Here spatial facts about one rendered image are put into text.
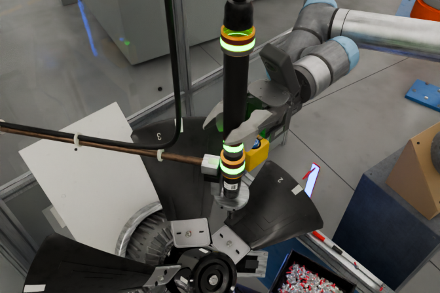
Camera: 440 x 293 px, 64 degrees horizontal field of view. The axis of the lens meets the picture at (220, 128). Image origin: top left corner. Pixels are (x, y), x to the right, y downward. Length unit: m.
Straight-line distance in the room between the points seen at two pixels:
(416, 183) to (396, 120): 1.97
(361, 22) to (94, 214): 0.77
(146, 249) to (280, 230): 0.33
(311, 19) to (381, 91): 2.65
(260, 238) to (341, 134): 2.08
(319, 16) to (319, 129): 2.11
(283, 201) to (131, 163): 0.42
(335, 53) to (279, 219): 0.44
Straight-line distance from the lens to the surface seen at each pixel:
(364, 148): 2.85
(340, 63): 0.70
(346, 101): 3.22
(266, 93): 0.59
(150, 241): 0.91
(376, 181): 1.32
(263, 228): 0.91
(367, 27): 0.81
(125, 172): 0.98
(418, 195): 1.27
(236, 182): 0.65
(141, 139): 0.82
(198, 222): 0.81
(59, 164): 0.95
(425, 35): 0.80
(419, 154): 1.20
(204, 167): 0.63
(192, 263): 0.79
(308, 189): 1.13
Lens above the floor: 1.98
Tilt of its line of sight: 45 degrees down
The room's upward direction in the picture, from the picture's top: straight up
